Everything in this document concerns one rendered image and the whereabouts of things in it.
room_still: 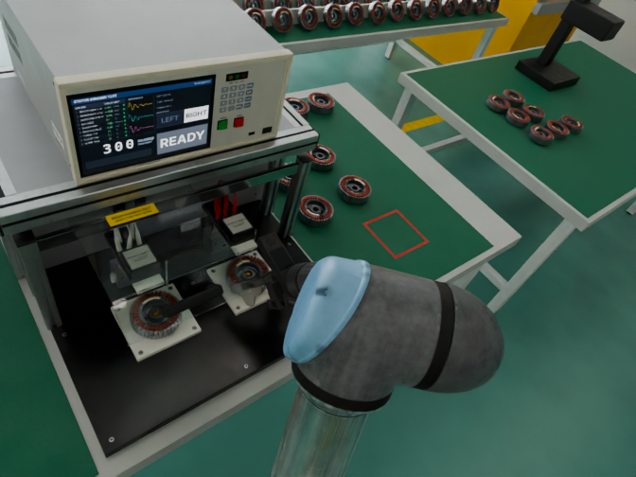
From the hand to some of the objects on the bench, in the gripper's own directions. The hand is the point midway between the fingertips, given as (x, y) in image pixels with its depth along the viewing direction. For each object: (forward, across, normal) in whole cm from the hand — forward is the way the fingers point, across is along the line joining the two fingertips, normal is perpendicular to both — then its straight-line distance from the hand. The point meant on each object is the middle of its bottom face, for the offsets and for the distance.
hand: (256, 275), depth 114 cm
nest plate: (+7, -24, -1) cm, 25 cm away
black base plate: (+10, -12, -2) cm, 16 cm away
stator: (+6, 0, -1) cm, 6 cm away
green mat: (+23, +53, +15) cm, 59 cm away
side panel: (+33, -44, +29) cm, 63 cm away
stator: (+17, +33, +8) cm, 38 cm away
